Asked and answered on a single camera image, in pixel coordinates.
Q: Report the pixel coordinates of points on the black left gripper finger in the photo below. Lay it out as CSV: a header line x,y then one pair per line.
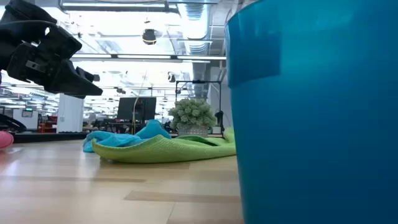
x,y
84,74
77,84

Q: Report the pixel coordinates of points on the light blue microfiber towel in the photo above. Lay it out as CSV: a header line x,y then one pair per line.
x,y
115,138

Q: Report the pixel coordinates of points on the green microfiber towel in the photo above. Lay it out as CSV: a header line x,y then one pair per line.
x,y
161,149

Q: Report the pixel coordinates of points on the teal plastic bin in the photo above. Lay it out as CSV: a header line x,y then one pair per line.
x,y
311,124

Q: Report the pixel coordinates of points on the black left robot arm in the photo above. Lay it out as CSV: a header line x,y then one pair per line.
x,y
25,12

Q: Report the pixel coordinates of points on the pink microfiber towel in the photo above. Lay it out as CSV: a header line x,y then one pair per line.
x,y
5,140

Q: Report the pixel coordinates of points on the small black ceiling sensor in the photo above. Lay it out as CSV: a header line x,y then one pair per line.
x,y
96,78

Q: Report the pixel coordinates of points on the white rounded pillar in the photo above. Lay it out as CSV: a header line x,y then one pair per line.
x,y
70,115

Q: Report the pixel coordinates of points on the red tool cart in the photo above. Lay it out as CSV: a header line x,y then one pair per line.
x,y
46,126

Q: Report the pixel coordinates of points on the black computer monitor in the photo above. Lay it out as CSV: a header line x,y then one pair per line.
x,y
127,109

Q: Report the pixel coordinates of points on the white cabinet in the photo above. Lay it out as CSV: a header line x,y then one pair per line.
x,y
31,121

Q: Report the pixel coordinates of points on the black dome ceiling device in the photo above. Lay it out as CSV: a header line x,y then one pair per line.
x,y
149,36

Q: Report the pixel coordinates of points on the artificial green potted plant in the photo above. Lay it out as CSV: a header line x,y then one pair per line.
x,y
191,113

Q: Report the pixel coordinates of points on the small white container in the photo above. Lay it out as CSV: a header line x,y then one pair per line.
x,y
216,130

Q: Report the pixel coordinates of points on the black metal table frame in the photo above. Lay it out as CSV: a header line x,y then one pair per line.
x,y
46,137

